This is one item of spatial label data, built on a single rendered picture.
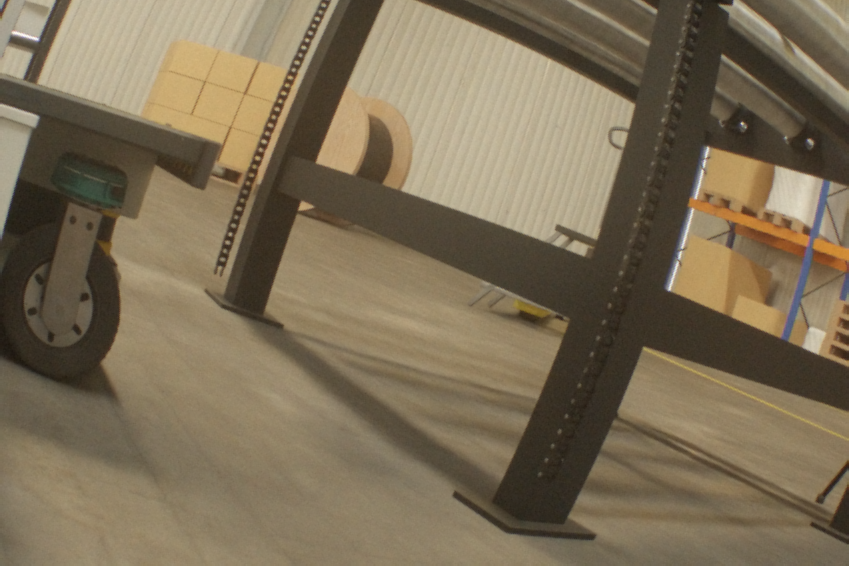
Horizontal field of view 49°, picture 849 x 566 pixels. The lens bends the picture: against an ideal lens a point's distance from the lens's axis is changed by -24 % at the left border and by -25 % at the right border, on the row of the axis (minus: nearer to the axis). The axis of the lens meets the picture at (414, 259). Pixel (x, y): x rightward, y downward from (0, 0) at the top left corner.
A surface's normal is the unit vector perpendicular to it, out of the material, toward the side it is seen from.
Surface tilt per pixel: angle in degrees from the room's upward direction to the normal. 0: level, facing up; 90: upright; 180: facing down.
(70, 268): 90
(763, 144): 90
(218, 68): 90
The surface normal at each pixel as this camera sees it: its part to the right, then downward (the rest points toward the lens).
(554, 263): -0.84, -0.29
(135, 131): 0.42, 0.19
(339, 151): -0.54, -0.16
